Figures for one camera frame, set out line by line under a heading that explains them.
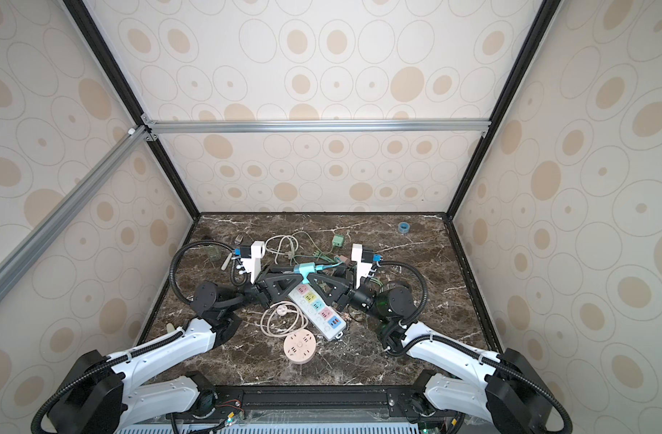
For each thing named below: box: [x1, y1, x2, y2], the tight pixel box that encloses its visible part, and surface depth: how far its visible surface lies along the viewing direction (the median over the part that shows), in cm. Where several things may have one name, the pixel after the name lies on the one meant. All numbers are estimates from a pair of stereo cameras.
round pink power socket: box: [283, 329, 317, 365], surface depth 83 cm
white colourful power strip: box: [287, 283, 348, 342], surface depth 89 cm
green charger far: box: [331, 235, 345, 248], surface depth 111 cm
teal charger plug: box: [293, 262, 324, 284], surface depth 59 cm
